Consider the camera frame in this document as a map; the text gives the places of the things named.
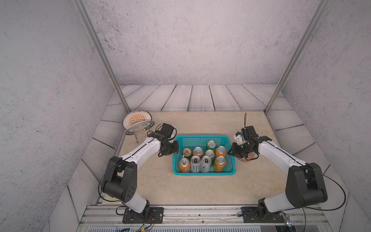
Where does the orange fanta can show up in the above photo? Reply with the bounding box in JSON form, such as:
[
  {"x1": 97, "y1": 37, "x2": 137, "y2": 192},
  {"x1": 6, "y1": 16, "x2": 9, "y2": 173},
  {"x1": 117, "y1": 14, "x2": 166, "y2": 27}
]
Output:
[
  {"x1": 215, "y1": 146, "x2": 227, "y2": 157},
  {"x1": 179, "y1": 158, "x2": 191, "y2": 173}
]

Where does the teal plastic basket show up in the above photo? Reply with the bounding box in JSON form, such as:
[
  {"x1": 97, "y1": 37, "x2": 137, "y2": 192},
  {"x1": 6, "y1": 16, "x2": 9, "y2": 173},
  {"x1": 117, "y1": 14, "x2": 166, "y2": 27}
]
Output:
[{"x1": 173, "y1": 134, "x2": 236, "y2": 177}]

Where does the white Monster can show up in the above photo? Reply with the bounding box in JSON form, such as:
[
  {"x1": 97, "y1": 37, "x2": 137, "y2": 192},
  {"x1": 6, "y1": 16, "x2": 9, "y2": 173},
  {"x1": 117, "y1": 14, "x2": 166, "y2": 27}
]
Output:
[
  {"x1": 200, "y1": 155, "x2": 211, "y2": 173},
  {"x1": 190, "y1": 155, "x2": 202, "y2": 173}
]

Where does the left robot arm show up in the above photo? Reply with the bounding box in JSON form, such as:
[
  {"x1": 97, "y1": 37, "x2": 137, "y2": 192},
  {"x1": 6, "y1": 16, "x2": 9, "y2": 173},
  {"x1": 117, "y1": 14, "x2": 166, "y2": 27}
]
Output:
[{"x1": 100, "y1": 137, "x2": 179, "y2": 214}]

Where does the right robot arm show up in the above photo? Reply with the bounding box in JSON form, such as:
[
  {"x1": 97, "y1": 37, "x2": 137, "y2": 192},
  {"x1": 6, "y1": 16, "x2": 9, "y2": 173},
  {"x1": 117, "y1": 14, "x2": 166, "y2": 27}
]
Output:
[{"x1": 228, "y1": 134, "x2": 328, "y2": 219}]

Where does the gold green can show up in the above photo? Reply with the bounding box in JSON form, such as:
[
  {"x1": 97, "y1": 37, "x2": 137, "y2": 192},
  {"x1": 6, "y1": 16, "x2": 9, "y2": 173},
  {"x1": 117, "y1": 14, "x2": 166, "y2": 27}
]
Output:
[{"x1": 182, "y1": 148, "x2": 193, "y2": 160}]

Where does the orange can middle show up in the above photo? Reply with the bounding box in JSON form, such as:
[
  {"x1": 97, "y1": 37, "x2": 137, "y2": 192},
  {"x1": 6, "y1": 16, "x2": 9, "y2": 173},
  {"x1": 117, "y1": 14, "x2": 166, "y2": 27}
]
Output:
[{"x1": 192, "y1": 147, "x2": 204, "y2": 158}]

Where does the orange can front right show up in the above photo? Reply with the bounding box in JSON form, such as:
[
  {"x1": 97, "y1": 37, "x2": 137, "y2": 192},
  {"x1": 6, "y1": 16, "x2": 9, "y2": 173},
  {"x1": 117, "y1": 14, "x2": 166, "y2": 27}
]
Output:
[{"x1": 213, "y1": 156, "x2": 227, "y2": 173}]

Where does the green can rear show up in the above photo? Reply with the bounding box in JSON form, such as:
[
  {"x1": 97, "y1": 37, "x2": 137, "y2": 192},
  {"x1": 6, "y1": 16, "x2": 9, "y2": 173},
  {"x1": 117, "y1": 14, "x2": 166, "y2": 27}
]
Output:
[{"x1": 206, "y1": 140, "x2": 217, "y2": 151}]

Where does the green can middle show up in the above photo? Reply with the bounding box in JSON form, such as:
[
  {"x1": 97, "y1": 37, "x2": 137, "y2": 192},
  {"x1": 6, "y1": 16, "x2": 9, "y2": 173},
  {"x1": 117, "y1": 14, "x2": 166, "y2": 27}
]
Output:
[{"x1": 204, "y1": 149, "x2": 215, "y2": 164}]

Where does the decorated plate on stand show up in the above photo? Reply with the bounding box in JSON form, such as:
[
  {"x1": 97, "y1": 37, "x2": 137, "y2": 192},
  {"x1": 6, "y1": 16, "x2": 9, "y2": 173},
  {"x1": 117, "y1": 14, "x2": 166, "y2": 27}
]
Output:
[{"x1": 122, "y1": 110, "x2": 152, "y2": 130}]

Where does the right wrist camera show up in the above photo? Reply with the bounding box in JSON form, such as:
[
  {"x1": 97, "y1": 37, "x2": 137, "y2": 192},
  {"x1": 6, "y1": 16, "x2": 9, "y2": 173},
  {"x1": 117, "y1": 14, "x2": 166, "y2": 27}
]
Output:
[{"x1": 233, "y1": 126, "x2": 258, "y2": 145}]

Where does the wire plate stand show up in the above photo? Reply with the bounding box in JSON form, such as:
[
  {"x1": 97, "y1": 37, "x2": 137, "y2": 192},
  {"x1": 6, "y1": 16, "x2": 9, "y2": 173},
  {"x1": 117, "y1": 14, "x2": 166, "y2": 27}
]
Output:
[{"x1": 125, "y1": 120, "x2": 155, "y2": 144}]

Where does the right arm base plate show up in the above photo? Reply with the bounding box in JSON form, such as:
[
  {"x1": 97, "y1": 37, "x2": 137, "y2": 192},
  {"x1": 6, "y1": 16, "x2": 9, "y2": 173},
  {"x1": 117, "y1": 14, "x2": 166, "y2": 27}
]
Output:
[{"x1": 237, "y1": 206, "x2": 285, "y2": 223}]

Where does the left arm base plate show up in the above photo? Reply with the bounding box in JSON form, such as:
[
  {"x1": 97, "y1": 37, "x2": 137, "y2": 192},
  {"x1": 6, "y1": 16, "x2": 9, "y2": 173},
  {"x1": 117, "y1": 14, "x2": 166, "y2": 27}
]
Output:
[{"x1": 122, "y1": 207, "x2": 164, "y2": 224}]

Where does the aluminium mounting rail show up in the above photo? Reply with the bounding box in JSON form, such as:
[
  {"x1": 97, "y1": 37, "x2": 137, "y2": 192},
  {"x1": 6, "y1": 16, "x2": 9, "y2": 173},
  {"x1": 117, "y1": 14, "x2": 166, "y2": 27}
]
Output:
[{"x1": 77, "y1": 205, "x2": 333, "y2": 232}]

